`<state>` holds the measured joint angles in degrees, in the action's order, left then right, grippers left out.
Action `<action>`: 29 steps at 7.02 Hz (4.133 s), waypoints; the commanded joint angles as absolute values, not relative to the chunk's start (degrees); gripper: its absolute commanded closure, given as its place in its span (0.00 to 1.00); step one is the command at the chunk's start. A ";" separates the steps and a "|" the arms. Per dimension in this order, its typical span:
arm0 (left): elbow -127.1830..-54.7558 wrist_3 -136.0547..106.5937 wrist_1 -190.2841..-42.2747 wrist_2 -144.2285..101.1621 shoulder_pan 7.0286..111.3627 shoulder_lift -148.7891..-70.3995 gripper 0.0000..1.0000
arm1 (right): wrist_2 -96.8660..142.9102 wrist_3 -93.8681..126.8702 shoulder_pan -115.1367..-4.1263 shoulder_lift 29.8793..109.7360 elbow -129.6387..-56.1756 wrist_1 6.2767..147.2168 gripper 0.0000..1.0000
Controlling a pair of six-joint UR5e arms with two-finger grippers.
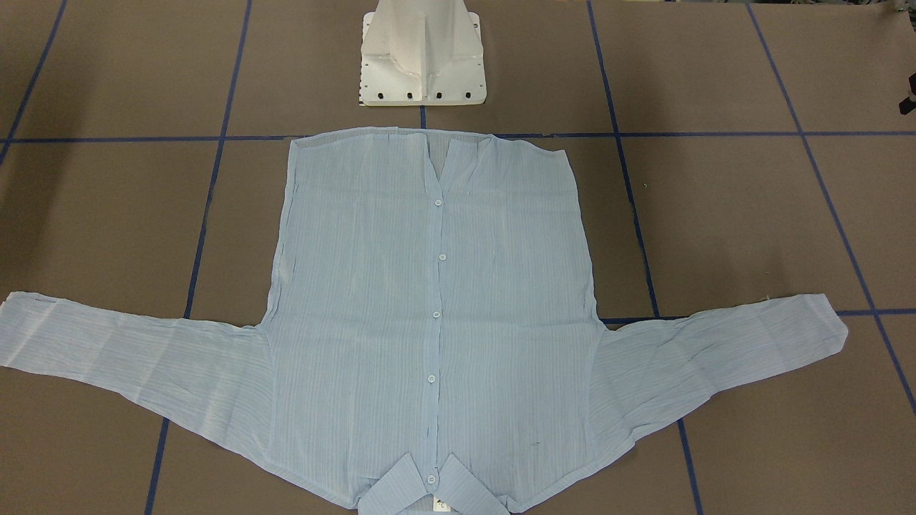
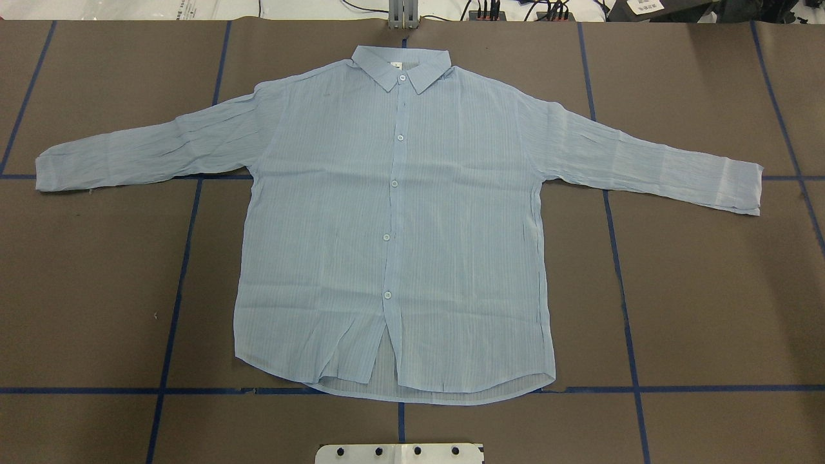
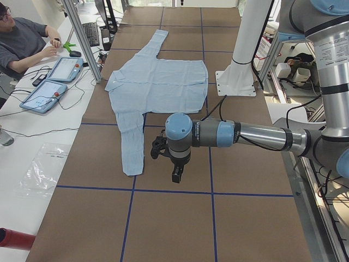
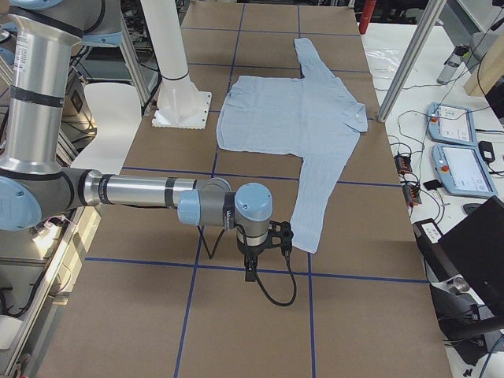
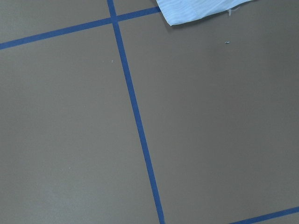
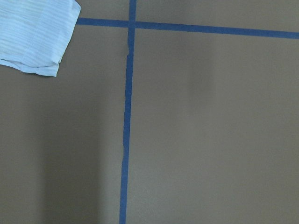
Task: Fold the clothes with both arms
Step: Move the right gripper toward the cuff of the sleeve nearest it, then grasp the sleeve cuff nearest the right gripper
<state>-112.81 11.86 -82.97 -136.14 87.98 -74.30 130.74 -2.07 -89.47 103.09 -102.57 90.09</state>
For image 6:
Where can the light blue striped shirt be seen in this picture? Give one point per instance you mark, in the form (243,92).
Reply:
(34,34)

